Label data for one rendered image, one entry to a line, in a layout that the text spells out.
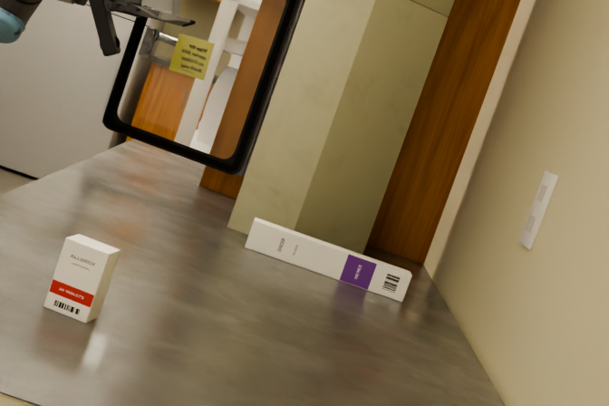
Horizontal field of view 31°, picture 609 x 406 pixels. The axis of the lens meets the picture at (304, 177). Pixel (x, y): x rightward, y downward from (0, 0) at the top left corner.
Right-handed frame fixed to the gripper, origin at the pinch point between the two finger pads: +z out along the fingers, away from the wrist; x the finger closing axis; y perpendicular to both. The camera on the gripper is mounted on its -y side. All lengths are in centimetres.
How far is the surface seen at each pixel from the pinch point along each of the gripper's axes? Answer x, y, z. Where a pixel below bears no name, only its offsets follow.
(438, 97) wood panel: 23, -1, 50
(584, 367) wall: -83, -25, 60
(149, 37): 19.4, -4.2, -8.8
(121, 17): 474, -2, -95
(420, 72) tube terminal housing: -1.6, 2.3, 42.9
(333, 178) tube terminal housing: -10.4, -19.4, 32.3
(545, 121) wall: -23, -1, 62
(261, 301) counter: -60, -32, 25
